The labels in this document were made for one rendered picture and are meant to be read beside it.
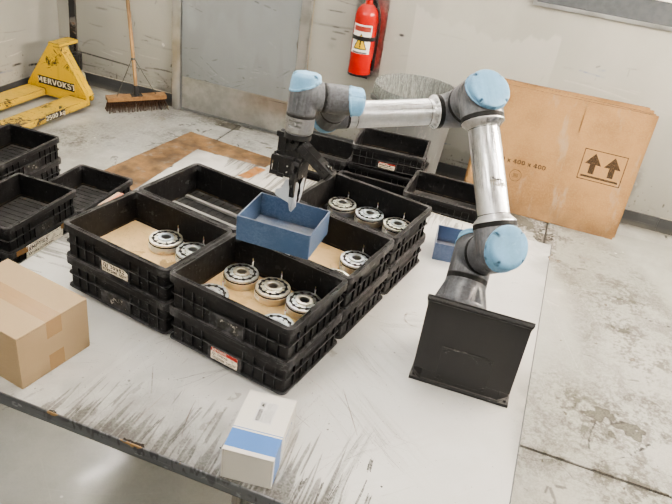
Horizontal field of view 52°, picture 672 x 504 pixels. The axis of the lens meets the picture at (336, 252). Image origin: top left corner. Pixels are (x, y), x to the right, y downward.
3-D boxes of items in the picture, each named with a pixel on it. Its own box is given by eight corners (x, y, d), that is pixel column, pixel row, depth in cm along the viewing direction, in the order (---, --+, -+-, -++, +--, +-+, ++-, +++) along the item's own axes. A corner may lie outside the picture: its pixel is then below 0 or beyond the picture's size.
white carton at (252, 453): (270, 489, 155) (273, 461, 150) (220, 476, 156) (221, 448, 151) (293, 427, 172) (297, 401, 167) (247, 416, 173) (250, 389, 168)
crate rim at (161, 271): (234, 238, 207) (235, 231, 205) (166, 279, 184) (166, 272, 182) (136, 195, 222) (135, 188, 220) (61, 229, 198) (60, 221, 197)
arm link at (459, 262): (475, 286, 200) (487, 243, 202) (499, 283, 187) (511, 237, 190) (439, 272, 197) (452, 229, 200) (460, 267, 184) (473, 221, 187)
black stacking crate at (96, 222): (232, 264, 212) (234, 232, 206) (166, 308, 189) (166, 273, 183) (136, 221, 226) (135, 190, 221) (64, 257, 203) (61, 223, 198)
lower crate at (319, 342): (339, 344, 202) (345, 312, 196) (283, 401, 179) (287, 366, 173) (231, 293, 217) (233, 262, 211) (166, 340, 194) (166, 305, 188)
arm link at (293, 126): (319, 117, 176) (307, 122, 169) (316, 134, 178) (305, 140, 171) (293, 110, 178) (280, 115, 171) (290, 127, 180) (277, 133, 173)
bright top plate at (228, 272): (265, 273, 201) (265, 271, 201) (244, 287, 194) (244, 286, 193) (238, 260, 205) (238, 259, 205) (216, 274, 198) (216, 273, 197)
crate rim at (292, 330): (349, 287, 192) (350, 280, 190) (290, 339, 169) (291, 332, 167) (234, 238, 207) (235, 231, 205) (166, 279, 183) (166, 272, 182)
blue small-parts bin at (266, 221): (327, 233, 184) (330, 210, 180) (307, 260, 171) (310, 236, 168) (259, 214, 188) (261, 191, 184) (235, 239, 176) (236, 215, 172)
